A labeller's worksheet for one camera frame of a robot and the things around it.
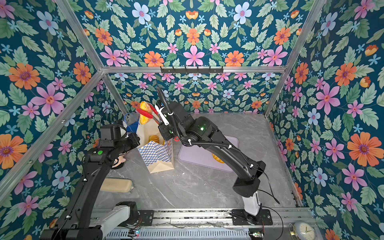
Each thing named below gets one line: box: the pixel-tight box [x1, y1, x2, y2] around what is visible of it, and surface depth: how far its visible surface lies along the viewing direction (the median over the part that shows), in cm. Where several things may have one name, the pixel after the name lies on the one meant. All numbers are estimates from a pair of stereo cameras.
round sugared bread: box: [139, 101, 153, 125], surface depth 67 cm
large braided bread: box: [148, 135, 160, 144], surface depth 103 cm
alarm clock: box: [288, 221, 318, 240], surface depth 69 cm
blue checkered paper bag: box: [136, 117, 175, 174], surface depth 80 cm
